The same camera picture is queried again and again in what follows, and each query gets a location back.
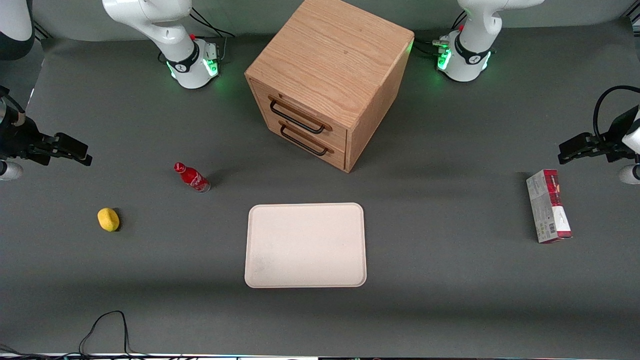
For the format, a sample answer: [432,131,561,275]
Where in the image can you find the beige rectangular tray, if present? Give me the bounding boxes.
[244,202,368,289]

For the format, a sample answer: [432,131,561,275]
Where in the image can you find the yellow lemon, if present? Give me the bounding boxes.
[97,207,121,233]

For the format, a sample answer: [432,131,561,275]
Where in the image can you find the black right arm base cables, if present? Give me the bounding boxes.
[189,7,236,64]

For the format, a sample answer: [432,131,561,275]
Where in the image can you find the red soda bottle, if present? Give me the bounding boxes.
[173,162,211,194]

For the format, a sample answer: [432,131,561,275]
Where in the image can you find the oak wooden drawer cabinet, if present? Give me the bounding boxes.
[244,0,415,174]

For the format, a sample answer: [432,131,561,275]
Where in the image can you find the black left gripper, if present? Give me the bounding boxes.
[558,106,640,165]

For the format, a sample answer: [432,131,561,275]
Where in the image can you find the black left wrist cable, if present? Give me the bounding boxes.
[593,85,640,142]

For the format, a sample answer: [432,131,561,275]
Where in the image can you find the black looped cable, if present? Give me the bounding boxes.
[78,310,134,357]

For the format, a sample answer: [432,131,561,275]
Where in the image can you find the black left arm base cables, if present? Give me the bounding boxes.
[414,10,467,57]

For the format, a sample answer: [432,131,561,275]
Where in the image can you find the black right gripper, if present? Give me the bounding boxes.
[0,116,93,167]

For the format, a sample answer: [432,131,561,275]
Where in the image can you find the black arm base cables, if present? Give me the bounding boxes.
[414,10,467,57]
[189,7,236,64]

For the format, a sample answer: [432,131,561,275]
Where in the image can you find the grey and red carton box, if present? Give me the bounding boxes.
[526,169,573,244]

